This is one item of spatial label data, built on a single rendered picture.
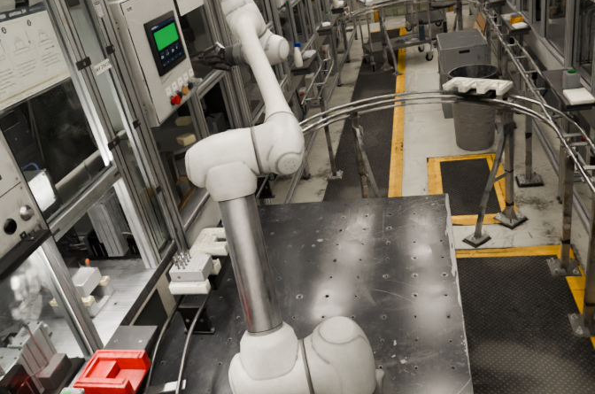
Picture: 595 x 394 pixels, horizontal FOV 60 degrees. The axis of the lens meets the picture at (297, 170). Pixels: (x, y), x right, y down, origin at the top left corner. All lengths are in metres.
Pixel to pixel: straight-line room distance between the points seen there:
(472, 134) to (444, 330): 2.72
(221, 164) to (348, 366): 0.62
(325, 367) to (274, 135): 0.63
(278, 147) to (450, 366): 0.84
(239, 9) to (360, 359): 1.12
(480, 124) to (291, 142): 3.07
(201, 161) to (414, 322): 0.91
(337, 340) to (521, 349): 1.41
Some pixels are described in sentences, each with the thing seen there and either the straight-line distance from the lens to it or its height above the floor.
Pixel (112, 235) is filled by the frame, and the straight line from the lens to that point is 2.06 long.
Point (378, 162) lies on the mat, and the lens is 4.33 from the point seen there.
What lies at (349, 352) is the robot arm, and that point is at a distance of 1.42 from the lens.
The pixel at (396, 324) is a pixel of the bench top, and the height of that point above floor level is 0.68.
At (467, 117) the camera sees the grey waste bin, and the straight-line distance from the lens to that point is 4.26.
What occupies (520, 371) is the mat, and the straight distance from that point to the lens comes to 2.60.
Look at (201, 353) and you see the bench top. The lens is 1.90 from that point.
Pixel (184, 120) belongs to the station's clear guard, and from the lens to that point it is 2.28.
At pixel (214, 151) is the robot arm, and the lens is 1.35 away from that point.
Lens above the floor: 1.95
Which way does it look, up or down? 26 degrees down
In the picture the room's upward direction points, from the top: 12 degrees counter-clockwise
